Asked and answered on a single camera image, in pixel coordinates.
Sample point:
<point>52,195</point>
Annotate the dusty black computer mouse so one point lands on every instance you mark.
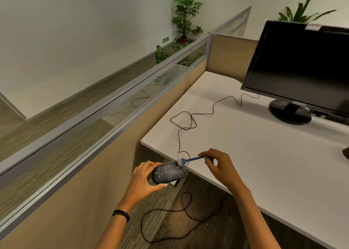
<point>169,172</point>

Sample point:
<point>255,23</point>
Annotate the person's right forearm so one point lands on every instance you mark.
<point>253,218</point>

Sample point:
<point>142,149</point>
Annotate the person's left thumb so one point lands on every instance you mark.
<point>159,187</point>

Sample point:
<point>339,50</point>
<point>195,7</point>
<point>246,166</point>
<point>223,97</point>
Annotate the variegated leafy plant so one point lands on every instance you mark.
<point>161,53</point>

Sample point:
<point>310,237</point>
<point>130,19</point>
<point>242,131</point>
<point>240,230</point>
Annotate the black wristband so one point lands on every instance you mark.
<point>121,214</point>

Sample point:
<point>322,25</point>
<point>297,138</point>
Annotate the small blue cleaning brush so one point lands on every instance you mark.
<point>190,160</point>

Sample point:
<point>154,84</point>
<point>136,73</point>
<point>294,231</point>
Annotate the person's left hand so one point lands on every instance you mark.
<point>137,184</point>

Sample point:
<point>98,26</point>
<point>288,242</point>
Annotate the short beige glass-topped partition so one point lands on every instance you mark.
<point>231,55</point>

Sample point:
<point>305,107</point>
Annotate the person's right thumb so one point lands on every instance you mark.
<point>205,156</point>

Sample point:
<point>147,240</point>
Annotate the long beige glass-topped partition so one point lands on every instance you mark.
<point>90,147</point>

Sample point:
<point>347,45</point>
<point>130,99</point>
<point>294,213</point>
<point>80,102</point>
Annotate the white monitor sticker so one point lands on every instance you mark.
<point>314,27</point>

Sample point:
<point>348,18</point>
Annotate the black computer monitor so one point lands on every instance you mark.
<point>297,66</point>

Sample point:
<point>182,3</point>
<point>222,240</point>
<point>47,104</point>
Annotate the tall potted palm plant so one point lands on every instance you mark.
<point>186,11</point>

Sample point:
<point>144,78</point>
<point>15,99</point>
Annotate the person's left forearm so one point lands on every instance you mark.
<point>114,229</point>

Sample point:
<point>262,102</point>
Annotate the green long-leaf plant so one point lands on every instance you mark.
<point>298,12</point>

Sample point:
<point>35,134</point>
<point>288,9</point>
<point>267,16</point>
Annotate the dark round object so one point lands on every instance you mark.
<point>346,152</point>

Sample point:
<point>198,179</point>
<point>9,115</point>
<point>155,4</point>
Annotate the person's right hand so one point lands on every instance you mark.
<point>223,169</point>

